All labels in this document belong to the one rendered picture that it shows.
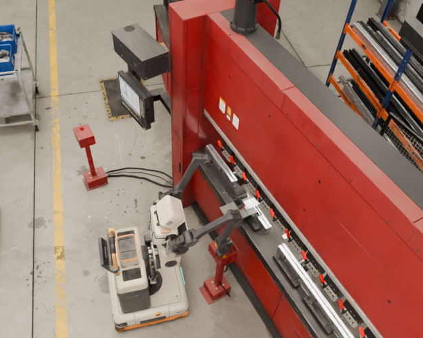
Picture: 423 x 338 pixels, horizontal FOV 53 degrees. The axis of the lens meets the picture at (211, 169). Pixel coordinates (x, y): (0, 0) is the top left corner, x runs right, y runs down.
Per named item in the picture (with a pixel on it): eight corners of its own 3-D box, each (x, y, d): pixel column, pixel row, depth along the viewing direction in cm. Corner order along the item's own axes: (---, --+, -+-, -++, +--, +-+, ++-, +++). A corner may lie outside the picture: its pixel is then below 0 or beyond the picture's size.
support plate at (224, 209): (219, 208, 358) (219, 207, 357) (246, 196, 367) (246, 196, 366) (229, 224, 348) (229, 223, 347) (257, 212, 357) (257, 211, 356)
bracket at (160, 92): (139, 98, 421) (139, 93, 416) (162, 92, 429) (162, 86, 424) (156, 124, 399) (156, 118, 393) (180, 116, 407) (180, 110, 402)
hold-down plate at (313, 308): (302, 300, 321) (303, 298, 319) (307, 296, 323) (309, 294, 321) (327, 335, 304) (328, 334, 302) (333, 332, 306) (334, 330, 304)
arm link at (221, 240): (232, 209, 306) (238, 222, 300) (239, 208, 309) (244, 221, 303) (213, 239, 337) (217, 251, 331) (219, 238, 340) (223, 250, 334)
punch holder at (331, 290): (319, 284, 297) (325, 273, 285) (329, 279, 300) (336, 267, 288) (334, 302, 289) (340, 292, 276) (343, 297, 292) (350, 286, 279)
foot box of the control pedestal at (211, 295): (198, 288, 416) (198, 282, 407) (219, 276, 425) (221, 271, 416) (208, 305, 405) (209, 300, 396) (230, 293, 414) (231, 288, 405)
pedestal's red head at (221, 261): (207, 250, 369) (209, 239, 355) (223, 242, 375) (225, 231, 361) (219, 268, 358) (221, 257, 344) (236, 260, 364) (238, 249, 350)
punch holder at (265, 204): (258, 201, 342) (260, 188, 329) (266, 197, 345) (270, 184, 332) (268, 215, 333) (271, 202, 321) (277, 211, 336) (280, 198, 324)
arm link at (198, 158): (195, 148, 317) (195, 155, 309) (211, 154, 322) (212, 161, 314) (170, 191, 340) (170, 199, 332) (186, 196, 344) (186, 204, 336)
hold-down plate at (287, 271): (272, 257, 343) (272, 255, 341) (278, 254, 345) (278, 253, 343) (294, 288, 326) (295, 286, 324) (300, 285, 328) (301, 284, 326)
